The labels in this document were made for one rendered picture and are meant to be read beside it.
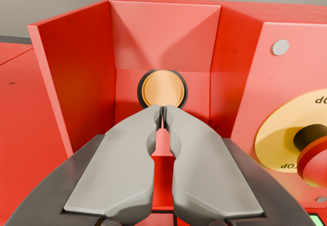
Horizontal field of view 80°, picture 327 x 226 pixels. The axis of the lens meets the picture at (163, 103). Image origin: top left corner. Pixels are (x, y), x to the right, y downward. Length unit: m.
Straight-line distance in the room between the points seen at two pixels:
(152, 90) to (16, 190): 0.24
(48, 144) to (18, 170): 0.06
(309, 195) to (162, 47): 0.18
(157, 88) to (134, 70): 0.03
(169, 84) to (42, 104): 0.38
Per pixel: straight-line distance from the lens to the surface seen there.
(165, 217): 0.19
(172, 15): 0.18
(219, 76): 0.17
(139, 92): 0.19
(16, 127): 0.46
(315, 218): 0.23
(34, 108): 0.50
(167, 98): 0.17
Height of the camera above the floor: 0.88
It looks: 58 degrees down
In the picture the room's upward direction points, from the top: 179 degrees clockwise
